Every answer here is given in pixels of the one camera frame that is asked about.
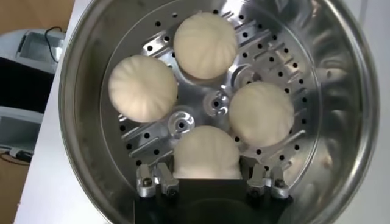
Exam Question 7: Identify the grey black robot base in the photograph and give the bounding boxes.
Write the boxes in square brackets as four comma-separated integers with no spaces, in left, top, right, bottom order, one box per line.
[0,27,66,164]

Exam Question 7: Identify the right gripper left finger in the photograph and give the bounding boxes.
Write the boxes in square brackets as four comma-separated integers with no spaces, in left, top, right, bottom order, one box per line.
[136,162,180,198]

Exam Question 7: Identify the white steamed baozi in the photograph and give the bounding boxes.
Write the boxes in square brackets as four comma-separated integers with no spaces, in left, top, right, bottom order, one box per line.
[108,54,179,124]
[172,12,239,80]
[172,125,242,180]
[228,80,296,149]

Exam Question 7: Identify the stainless steel steamer basket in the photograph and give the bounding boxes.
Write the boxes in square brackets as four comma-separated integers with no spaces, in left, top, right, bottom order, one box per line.
[58,0,380,224]

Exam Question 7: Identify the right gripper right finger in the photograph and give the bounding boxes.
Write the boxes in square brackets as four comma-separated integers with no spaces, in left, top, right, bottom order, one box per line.
[240,155,290,200]

